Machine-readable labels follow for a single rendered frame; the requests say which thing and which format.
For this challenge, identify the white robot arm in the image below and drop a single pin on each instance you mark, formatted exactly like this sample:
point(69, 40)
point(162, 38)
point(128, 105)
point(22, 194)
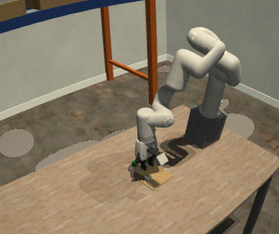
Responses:
point(221, 66)

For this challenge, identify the white die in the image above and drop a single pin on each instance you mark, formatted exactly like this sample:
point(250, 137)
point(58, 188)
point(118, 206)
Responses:
point(148, 177)

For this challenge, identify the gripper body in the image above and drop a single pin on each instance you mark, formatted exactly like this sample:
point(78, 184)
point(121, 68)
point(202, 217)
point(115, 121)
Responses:
point(140, 147)

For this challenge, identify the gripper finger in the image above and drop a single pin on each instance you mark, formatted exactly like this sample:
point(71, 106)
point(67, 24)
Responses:
point(151, 161)
point(138, 161)

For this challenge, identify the green die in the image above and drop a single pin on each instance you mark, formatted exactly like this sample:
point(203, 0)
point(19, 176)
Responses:
point(134, 164)

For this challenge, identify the tan flat mat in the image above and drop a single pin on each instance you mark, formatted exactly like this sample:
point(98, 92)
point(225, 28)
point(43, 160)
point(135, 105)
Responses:
point(159, 176)

